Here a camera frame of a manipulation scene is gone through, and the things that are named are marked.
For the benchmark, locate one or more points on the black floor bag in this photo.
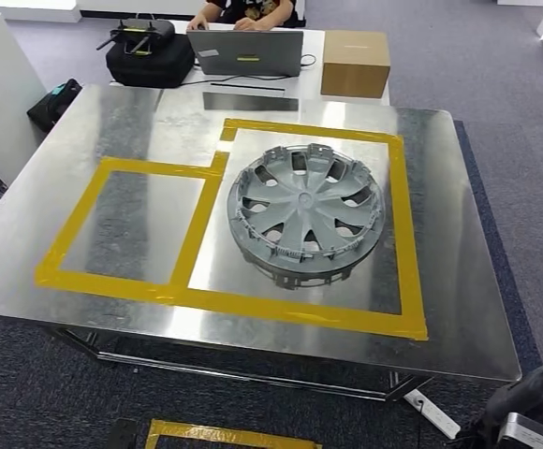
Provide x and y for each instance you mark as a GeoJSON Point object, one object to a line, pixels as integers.
{"type": "Point", "coordinates": [54, 105]}

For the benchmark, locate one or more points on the black remote controller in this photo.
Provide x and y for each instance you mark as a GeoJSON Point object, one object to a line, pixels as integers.
{"type": "Point", "coordinates": [147, 28]}

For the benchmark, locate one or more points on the yellow floor tape marking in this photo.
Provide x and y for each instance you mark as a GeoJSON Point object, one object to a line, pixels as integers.
{"type": "Point", "coordinates": [182, 429]}

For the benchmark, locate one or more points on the white power strip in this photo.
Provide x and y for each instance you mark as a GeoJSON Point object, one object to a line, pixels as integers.
{"type": "Point", "coordinates": [432, 415]}

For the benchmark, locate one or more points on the grey laptop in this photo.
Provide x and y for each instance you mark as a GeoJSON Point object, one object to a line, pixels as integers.
{"type": "Point", "coordinates": [248, 52]}

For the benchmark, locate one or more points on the steel workbench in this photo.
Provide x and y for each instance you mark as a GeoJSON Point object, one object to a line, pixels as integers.
{"type": "Point", "coordinates": [126, 235]}

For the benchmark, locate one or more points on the yellow workbench tape marking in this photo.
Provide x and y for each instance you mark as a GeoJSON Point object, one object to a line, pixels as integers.
{"type": "Point", "coordinates": [195, 235]}

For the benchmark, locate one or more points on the black carrying case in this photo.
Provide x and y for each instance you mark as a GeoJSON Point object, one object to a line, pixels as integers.
{"type": "Point", "coordinates": [150, 68]}

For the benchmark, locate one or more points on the person's right hand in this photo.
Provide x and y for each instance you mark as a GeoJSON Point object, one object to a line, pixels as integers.
{"type": "Point", "coordinates": [197, 23]}

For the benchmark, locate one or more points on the person's left hand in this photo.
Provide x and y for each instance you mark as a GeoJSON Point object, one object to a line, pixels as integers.
{"type": "Point", "coordinates": [250, 25]}

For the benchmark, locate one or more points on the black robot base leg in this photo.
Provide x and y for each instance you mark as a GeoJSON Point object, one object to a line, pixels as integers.
{"type": "Point", "coordinates": [122, 435]}

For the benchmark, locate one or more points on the person's left forearm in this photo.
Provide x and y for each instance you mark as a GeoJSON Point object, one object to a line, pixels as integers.
{"type": "Point", "coordinates": [276, 13]}

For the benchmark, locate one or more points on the silver wheel hubcap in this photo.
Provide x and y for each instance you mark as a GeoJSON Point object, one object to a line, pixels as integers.
{"type": "Point", "coordinates": [304, 201]}

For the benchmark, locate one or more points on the white cabinet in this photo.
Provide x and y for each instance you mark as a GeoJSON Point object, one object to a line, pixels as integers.
{"type": "Point", "coordinates": [0, 99]}

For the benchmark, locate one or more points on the person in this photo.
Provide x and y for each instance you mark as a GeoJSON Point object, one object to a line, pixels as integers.
{"type": "Point", "coordinates": [262, 7]}

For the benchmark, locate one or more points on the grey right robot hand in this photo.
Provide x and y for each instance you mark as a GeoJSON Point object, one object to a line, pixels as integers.
{"type": "Point", "coordinates": [528, 390]}

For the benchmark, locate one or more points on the white desk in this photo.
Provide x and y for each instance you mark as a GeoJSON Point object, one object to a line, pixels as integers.
{"type": "Point", "coordinates": [311, 84]}

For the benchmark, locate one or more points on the person's right forearm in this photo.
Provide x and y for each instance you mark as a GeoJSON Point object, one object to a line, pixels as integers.
{"type": "Point", "coordinates": [209, 9]}

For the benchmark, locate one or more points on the brown cardboard box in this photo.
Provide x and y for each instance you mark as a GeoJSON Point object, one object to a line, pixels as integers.
{"type": "Point", "coordinates": [355, 65]}

